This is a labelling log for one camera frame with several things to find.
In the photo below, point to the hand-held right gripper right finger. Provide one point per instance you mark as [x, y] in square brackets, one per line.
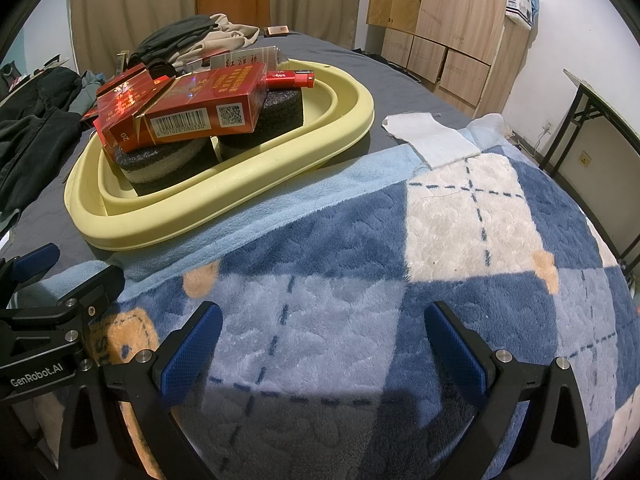
[457, 355]

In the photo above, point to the hanging plastic bag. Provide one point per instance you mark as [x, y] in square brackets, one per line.
[520, 2]

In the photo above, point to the round black sponge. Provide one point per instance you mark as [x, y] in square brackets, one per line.
[280, 110]
[165, 170]

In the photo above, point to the large red carton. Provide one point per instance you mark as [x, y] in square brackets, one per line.
[200, 102]

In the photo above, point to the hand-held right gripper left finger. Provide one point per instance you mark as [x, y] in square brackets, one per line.
[192, 350]

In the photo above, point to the black clothing pile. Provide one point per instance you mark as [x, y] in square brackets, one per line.
[35, 130]

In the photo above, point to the pile of grey beige clothes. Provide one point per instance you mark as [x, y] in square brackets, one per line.
[180, 37]

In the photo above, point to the wall socket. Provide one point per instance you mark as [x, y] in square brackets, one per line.
[584, 159]

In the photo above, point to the yellow plastic basin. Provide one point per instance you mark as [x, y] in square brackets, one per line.
[150, 225]

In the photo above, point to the blue plaid fleece blanket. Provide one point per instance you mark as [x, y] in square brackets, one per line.
[350, 270]

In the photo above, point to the wooden wardrobe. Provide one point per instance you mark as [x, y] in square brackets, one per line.
[450, 10]

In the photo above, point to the beige curtain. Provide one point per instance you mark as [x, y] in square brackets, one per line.
[125, 0]

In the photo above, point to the slim red pack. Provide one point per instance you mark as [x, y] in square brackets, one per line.
[287, 78]

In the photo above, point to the black folding table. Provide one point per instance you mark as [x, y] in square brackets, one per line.
[590, 91]

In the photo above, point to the white cloth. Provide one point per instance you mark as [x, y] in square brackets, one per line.
[430, 137]

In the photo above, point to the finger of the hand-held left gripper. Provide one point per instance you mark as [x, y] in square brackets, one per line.
[35, 260]
[100, 290]

